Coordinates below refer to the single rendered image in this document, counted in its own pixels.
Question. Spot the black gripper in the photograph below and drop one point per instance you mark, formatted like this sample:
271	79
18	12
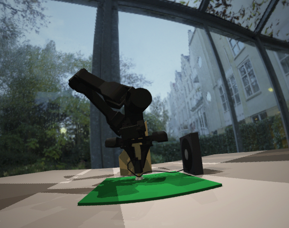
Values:
145	140

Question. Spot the green circuit board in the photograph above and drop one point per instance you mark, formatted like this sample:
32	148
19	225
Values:
145	188

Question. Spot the black computer fan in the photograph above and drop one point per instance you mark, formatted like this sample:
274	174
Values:
191	154

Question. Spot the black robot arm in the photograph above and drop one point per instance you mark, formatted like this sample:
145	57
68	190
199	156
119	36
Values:
115	95

